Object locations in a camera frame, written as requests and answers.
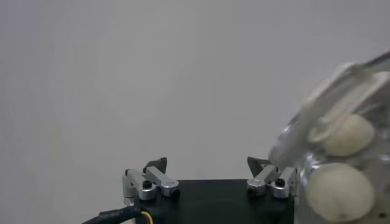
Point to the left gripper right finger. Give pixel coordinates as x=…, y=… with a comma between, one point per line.
x=285, y=190

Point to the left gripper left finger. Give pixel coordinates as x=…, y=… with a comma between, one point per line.
x=137, y=182

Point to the white steamed baozi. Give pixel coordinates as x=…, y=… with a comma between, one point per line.
x=339, y=191
x=348, y=135

